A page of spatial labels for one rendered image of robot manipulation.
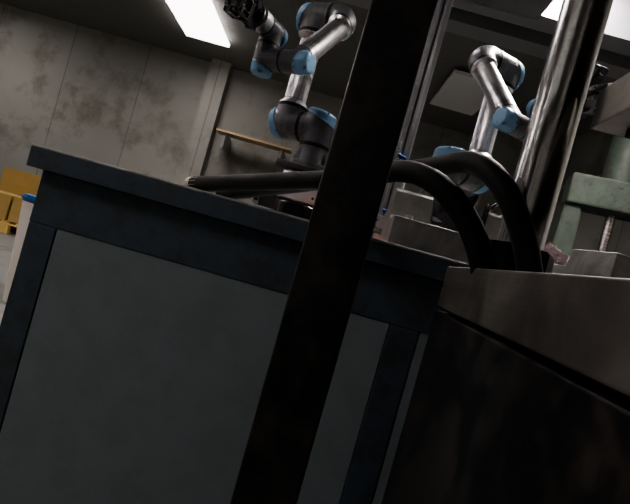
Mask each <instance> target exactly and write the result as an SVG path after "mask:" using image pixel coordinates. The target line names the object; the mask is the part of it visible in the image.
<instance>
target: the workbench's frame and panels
mask: <svg viewBox="0 0 630 504"><path fill-rule="evenodd" d="M26 165H28V166H31V167H35V168H38V169H41V170H44V171H43V174H42V177H41V181H40V184H39V188H38V191H37V195H36V198H35V202H34V206H33V209H32V213H31V216H30V222H29V224H28V228H27V231H26V235H25V239H24V242H23V246H22V249H21V253H20V256H19V260H18V263H17V267H16V271H15V274H14V278H13V281H12V285H11V288H10V292H9V295H8V299H7V303H6V306H5V310H4V313H3V317H2V320H1V324H0V504H230V501H231V497H232V494H233V490H234V487H235V483H236V480H237V476H238V472H239V469H240V465H241V462H242V458H243V455H244V451H245V448H246V444H247V440H248V437H249V433H250V430H251V426H252V423H253V419H254V416H255V412H256V408H257V405H258V401H259V398H260V394H261V391H262V387H263V383H264V380H265V376H266V373H267V369H268V366H269V362H270V359H271V355H272V351H273V348H274V344H275V341H276V337H277V334H278V330H279V327H280V323H281V319H282V316H283V312H284V309H285V305H286V302H287V298H288V294H289V291H290V287H291V284H292V280H293V277H294V273H295V270H296V266H297V262H298V259H299V255H300V252H301V248H302V245H303V241H304V238H305V234H306V230H307V227H308V223H309V222H305V221H302V220H298V219H294V218H291V217H287V216H284V215H280V214H276V213H273V212H269V211H266V210H262V209H258V208H255V207H251V206H248V205H244V204H240V203H237V202H233V201H230V200H226V199H222V198H219V197H215V196H212V195H208V194H205V193H201V192H197V191H194V190H190V189H187V188H183V187H179V186H176V185H172V184H169V183H165V182H161V181H158V180H154V179H151V178H147V177H143V176H140V175H136V174H133V173H129V172H125V171H122V170H118V169H115V168H111V167H107V166H104V165H100V164H97V163H93V162H89V161H86V160H82V159H79V158H75V157H71V156H68V155H64V154H61V153H57V152H53V151H50V150H46V149H43V148H39V147H36V146H31V149H30V153H29V156H28V160H27V164H26ZM449 266H451V267H466V268H470V267H467V266H463V265H460V264H456V263H453V262H449V261H445V260H442V259H438V258H435V257H431V256H427V255H424V254H420V253H417V252H413V251H409V250H406V249H402V248H399V247H395V246H391V245H388V244H384V243H381V242H377V241H373V240H371V241H370V245H369V248H368V252H367V255H366V259H365V262H364V266H363V270H362V273H361V277H360V280H359V284H358V287H357V291H356V294H355V298H354V302H353V305H352V309H351V312H350V316H349V319H348V323H347V326H346V330H345V334H344V337H343V341H342V344H341V348H340V351H339V355H338V359H337V362H336V366H335V369H334V373H333V376H332V380H331V383H330V387H329V391H328V394H327V398H326V401H325V405H324V408H323V412H322V415H321V419H320V423H319V426H318V430H317V433H316V437H315V440H314V444H313V448H312V451H311V455H310V458H309V462H308V465H307V469H306V472H305V476H304V480H303V483H302V487H301V490H300V494H299V497H298V501H297V504H381V503H382V499H383V496H384V492H385V489H386V485H387V482H388V478H389V474H390V471H391V467H392V464H393V460H394V457H395V453H396V450H397V446H398V442H399V439H400V435H401V432H402V428H403V425H404V421H405V417H406V414H407V410H408V407H409V403H410V400H411V396H412V393H413V389H414V385H415V382H416V378H417V375H418V371H419V368H420V364H421V360H422V357H423V353H424V350H425V346H426V343H427V339H428V336H429V332H430V328H431V325H432V321H433V318H434V314H435V312H436V310H440V311H443V312H447V313H450V314H453V313H451V312H449V311H447V310H445V309H443V308H441V307H439V306H437V303H438V299H439V296H440V292H441V289H442V285H443V282H444V278H445V274H446V271H447V268H448V267H449Z"/></svg>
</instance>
